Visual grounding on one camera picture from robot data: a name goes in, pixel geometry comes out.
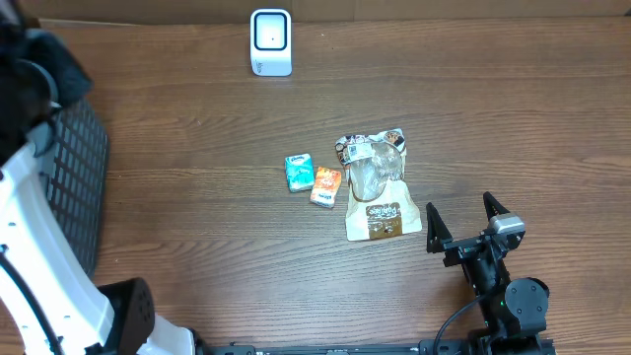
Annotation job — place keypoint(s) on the grey plastic mesh basket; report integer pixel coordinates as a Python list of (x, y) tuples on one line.
[(73, 175)]

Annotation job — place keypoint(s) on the white barcode scanner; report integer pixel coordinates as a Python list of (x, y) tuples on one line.
[(270, 43)]

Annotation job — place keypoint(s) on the orange Kleenex tissue pack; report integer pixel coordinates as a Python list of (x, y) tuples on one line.
[(327, 182)]

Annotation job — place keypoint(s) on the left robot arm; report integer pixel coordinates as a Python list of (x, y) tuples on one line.
[(56, 306)]

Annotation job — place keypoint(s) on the brown white snack pouch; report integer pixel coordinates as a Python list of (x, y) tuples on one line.
[(380, 205)]

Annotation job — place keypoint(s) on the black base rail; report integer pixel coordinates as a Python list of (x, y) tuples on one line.
[(424, 347)]

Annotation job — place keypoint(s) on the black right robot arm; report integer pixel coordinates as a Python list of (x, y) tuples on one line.
[(514, 311)]

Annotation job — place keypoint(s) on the teal Kleenex tissue pack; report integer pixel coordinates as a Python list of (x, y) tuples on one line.
[(300, 173)]

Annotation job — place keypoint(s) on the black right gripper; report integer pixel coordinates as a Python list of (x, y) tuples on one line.
[(459, 248)]

